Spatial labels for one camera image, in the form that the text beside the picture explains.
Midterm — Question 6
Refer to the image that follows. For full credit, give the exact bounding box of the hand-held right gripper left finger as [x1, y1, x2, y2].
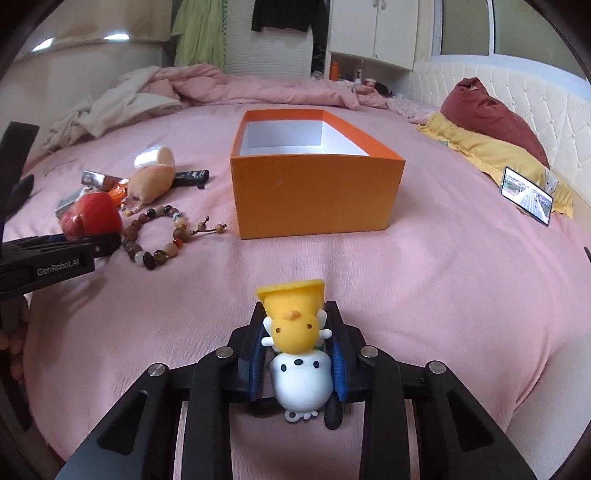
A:
[55, 302, 273, 480]

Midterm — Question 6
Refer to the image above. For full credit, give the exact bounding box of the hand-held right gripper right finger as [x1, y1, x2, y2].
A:
[323, 300, 539, 480]

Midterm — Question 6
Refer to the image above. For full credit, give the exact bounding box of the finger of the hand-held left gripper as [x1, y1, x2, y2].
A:
[60, 232, 122, 259]

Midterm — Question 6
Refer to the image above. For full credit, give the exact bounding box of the red soft toy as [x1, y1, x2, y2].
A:
[60, 191, 123, 243]

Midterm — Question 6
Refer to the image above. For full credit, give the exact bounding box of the white dog toy yellow hat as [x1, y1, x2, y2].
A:
[256, 278, 345, 430]

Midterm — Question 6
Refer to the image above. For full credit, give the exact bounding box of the brown capybara plush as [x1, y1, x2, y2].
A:
[122, 164, 176, 215]

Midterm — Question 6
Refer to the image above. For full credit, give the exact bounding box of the black printed tube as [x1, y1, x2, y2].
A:
[173, 170, 210, 189]

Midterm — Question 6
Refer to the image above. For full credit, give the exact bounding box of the orange cardboard box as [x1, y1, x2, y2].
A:
[230, 109, 406, 240]

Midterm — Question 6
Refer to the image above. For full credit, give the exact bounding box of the person's left hand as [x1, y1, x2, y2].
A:
[0, 323, 26, 388]

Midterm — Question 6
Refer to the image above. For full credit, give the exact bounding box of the dark foil packet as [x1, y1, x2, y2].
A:
[82, 170, 122, 191]

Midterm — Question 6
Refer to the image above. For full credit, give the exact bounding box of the beige clothing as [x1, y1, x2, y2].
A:
[44, 66, 183, 151]

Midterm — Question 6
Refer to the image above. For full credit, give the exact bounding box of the pink duvet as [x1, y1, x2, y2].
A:
[152, 64, 393, 112]

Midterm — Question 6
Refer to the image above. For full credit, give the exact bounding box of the green hanging garment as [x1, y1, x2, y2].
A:
[174, 0, 228, 69]

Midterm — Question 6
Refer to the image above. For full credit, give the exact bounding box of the smartphone with lit screen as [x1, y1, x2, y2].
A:
[500, 167, 555, 226]

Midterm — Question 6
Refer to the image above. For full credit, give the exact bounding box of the white louvered door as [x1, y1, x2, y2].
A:
[224, 0, 315, 78]

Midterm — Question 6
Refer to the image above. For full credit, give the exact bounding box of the yellow pillow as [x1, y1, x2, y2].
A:
[417, 112, 575, 219]

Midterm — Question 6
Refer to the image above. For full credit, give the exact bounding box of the floral pink pillow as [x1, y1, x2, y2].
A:
[387, 97, 439, 123]

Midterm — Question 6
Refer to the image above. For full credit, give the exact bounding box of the dark red pillow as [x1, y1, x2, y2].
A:
[440, 78, 550, 168]

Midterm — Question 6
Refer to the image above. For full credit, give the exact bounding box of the cream padded headboard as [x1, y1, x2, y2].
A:
[409, 61, 591, 217]

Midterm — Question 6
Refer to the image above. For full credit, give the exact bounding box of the window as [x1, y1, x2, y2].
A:
[431, 0, 568, 63]

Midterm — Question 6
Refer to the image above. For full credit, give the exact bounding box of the wooden bead bracelet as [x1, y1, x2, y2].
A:
[121, 204, 228, 271]

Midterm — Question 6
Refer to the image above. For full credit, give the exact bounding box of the white wall cabinet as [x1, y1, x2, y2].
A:
[325, 0, 421, 95]

